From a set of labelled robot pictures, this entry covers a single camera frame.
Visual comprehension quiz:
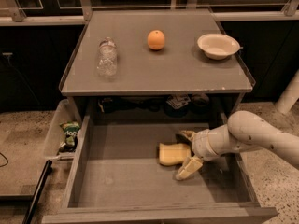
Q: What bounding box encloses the green chip bag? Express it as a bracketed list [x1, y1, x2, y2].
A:
[59, 121, 80, 152]

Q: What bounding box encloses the black pole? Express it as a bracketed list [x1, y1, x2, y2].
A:
[22, 160, 52, 224]

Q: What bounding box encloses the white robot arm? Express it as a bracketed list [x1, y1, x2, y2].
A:
[176, 111, 299, 180]

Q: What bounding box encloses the dark clutter inside cabinet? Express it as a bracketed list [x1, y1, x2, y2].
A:
[98, 94, 212, 118]

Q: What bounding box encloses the yellow sponge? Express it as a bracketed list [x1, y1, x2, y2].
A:
[159, 143, 191, 166]

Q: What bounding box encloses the black cable on floor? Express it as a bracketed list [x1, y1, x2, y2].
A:
[0, 152, 9, 168]

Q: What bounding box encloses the clear plastic water bottle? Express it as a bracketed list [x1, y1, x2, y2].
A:
[97, 37, 118, 77]

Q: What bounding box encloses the open grey top drawer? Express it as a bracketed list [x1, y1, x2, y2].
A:
[42, 116, 277, 224]

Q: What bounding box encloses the orange fruit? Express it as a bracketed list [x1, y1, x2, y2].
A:
[147, 30, 165, 50]

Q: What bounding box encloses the white paper bowl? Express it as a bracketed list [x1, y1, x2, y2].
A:
[197, 34, 240, 60]

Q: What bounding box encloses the metal window frame railing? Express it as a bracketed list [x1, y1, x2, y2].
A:
[0, 0, 299, 24]

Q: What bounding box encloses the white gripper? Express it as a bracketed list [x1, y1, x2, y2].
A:
[176, 129, 219, 180]

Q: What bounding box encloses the white robot base leg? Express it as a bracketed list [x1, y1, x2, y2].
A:
[275, 70, 299, 114]

